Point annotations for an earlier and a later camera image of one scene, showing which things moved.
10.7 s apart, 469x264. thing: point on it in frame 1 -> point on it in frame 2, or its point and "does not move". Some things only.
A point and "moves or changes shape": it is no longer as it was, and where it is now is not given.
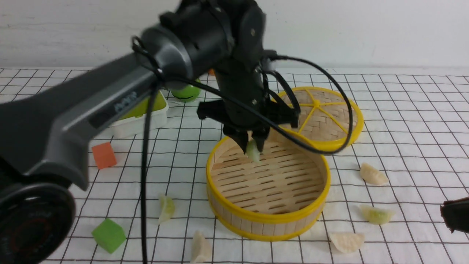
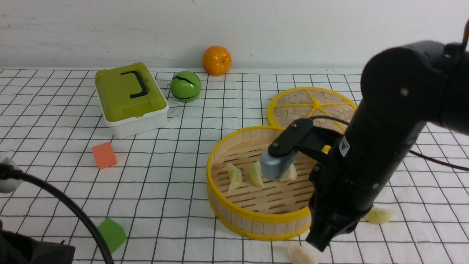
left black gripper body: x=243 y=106 -> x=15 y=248
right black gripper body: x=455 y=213 -> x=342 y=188
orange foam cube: x=104 y=156 does not move
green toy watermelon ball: x=187 y=93 does not move
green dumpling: x=168 y=207 -> x=235 y=176
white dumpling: x=370 y=175 moves or changes shape
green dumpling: x=377 y=216 does not move
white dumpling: x=201 y=248 -> x=298 y=256
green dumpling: x=253 y=150 -> x=255 y=175
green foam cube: x=109 y=235 does not move
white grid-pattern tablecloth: x=147 y=200 does not move
